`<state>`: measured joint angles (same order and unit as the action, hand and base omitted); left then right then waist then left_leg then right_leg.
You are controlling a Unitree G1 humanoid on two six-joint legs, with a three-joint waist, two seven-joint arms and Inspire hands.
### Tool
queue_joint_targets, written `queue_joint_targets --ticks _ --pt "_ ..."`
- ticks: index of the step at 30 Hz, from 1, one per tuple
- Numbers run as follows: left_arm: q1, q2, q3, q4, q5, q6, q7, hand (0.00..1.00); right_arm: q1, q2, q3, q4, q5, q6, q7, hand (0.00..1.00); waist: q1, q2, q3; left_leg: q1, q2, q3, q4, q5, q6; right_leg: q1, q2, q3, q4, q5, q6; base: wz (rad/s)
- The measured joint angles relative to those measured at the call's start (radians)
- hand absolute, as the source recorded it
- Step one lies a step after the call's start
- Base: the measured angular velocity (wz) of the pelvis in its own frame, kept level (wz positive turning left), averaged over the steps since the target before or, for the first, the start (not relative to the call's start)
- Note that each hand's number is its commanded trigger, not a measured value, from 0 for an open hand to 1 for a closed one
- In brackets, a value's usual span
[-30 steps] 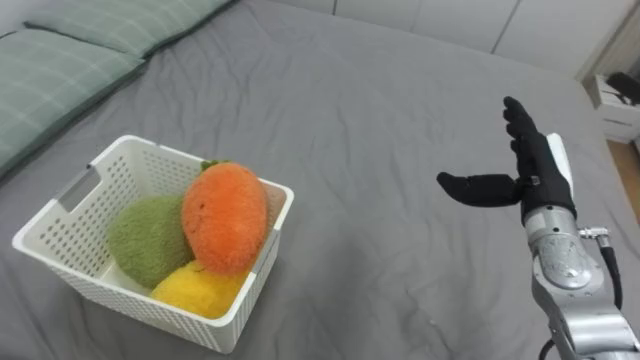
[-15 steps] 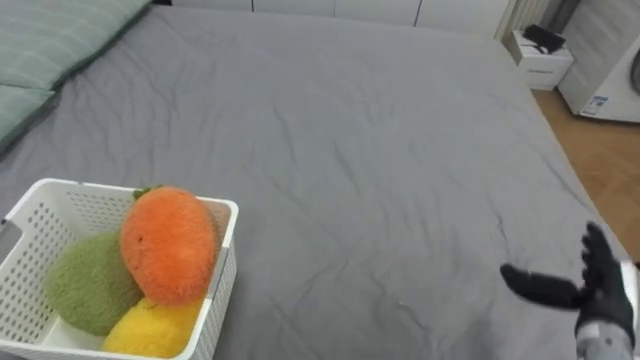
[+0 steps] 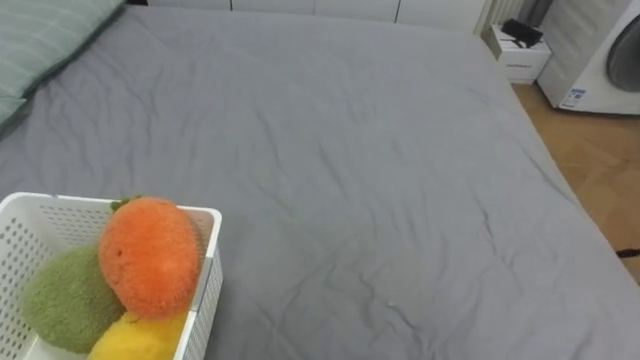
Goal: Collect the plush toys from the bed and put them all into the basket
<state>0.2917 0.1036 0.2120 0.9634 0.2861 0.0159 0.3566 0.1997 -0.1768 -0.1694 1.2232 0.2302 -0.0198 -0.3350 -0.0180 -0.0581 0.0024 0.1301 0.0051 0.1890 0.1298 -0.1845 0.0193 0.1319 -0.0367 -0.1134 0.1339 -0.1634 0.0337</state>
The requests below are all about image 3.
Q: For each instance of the orange soft toy fruit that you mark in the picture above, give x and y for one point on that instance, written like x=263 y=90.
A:
x=150 y=255

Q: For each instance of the grey bed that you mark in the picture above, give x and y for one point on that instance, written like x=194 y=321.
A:
x=350 y=175

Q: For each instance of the white cabinet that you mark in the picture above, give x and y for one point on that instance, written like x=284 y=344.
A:
x=310 y=7

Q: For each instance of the white cardboard box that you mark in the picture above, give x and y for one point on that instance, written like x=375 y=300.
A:
x=522 y=62

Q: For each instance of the yellow soft toy fruit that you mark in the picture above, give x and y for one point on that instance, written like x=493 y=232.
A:
x=135 y=340

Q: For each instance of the black device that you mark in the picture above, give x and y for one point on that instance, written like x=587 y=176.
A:
x=522 y=31

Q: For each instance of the green soft toy fruit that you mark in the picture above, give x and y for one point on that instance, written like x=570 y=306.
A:
x=65 y=300

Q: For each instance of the white washing machine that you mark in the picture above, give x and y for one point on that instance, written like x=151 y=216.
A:
x=585 y=75

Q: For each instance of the white perforated plastic basket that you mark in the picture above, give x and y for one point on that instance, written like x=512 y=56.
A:
x=30 y=225

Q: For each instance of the green plaid pillow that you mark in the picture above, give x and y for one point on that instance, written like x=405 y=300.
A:
x=9 y=111
x=45 y=40

